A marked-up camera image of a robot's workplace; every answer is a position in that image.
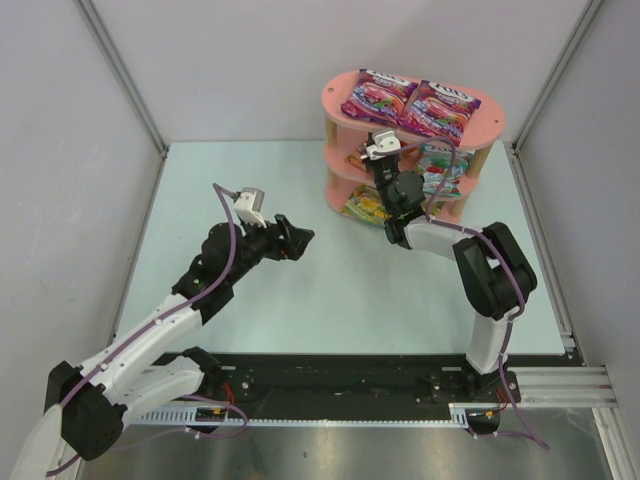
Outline green spring tea candy bag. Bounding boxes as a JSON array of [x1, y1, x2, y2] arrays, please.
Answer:
[[421, 199, 446, 217]]

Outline teal mint blossom candy bag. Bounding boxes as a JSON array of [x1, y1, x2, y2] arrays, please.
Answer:
[[414, 144, 471, 198]]

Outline orange fruits candy bag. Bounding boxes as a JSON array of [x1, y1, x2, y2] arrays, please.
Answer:
[[345, 144, 368, 172]]

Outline purple berries candy bag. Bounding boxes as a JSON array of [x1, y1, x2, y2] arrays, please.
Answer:
[[340, 69, 418, 126], [397, 80, 481, 147]]

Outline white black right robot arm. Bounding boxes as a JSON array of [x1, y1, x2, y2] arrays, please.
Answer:
[[362, 153, 537, 398]]

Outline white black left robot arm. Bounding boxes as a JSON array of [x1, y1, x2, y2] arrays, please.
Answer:
[[11, 214, 315, 479]]

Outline pink three-tier shelf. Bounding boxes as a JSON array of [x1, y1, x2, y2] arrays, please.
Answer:
[[319, 69, 507, 229]]

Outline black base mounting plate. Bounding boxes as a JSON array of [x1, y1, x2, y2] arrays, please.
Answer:
[[102, 352, 506, 406]]

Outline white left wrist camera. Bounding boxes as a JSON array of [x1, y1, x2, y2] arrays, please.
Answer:
[[234, 187, 266, 228]]

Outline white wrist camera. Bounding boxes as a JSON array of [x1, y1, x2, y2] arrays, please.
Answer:
[[234, 187, 266, 228], [362, 129, 401, 161]]

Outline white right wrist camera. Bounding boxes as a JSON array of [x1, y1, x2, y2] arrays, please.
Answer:
[[362, 129, 401, 161]]

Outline white slotted cable duct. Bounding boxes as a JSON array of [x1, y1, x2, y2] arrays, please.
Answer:
[[133, 402, 497, 428]]

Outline aluminium front rail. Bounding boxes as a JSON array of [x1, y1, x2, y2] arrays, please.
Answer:
[[513, 367, 618, 408]]

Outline aluminium corner frame post right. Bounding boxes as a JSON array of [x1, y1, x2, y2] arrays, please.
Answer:
[[510, 0, 606, 155]]

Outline aluminium corner frame post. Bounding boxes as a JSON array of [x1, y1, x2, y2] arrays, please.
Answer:
[[510, 0, 606, 155], [73, 0, 168, 159]]

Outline aluminium corner frame post left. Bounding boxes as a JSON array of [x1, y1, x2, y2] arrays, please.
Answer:
[[73, 0, 168, 159]]

